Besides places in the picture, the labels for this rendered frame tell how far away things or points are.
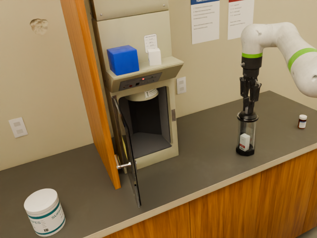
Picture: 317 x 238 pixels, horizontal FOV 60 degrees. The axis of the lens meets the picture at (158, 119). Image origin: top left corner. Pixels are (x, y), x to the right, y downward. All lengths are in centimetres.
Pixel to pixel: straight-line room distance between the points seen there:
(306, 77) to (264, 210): 108
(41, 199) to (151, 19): 88
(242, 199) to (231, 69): 95
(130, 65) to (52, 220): 70
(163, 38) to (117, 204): 78
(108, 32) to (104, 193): 75
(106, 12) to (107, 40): 11
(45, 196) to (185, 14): 128
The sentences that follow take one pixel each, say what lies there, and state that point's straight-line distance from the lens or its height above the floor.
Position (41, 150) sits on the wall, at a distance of 183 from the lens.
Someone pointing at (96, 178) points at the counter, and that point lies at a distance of 152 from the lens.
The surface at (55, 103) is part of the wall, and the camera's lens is 170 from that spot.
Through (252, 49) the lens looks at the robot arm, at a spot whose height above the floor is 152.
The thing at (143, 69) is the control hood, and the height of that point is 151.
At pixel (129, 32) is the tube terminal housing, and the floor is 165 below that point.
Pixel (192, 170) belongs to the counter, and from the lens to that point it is 147.
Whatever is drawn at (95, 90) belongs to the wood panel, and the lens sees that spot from 115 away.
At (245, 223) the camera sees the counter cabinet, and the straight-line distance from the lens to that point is 182.
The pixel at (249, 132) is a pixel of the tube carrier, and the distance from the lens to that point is 151.
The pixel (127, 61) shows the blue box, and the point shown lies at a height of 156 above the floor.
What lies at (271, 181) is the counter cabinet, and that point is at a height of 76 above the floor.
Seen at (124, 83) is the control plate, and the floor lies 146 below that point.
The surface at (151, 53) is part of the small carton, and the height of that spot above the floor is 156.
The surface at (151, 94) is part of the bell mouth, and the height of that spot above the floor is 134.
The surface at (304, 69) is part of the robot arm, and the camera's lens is 98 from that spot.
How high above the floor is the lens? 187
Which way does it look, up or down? 28 degrees down
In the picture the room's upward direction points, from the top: 6 degrees counter-clockwise
